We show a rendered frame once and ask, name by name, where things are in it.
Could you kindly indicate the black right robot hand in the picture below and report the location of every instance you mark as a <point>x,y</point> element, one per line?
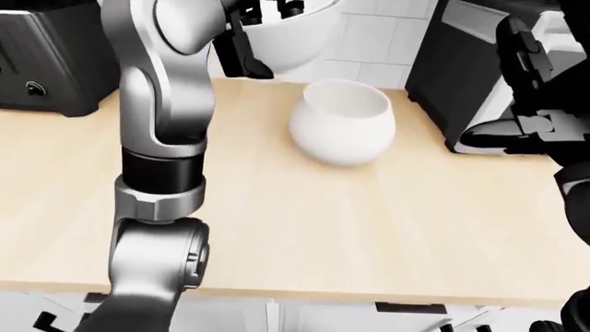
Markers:
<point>530,62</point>

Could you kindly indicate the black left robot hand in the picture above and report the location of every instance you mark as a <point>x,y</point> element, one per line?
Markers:
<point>239,52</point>

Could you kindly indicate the large white bowl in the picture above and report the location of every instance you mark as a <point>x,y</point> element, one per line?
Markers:
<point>288,45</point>

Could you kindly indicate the black and white coffee machine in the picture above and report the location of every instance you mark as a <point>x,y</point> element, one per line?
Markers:
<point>442,69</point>

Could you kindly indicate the small round white bowl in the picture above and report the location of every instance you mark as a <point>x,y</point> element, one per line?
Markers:
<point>343,135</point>

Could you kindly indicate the black toaster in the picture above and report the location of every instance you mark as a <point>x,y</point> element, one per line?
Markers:
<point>50,62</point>

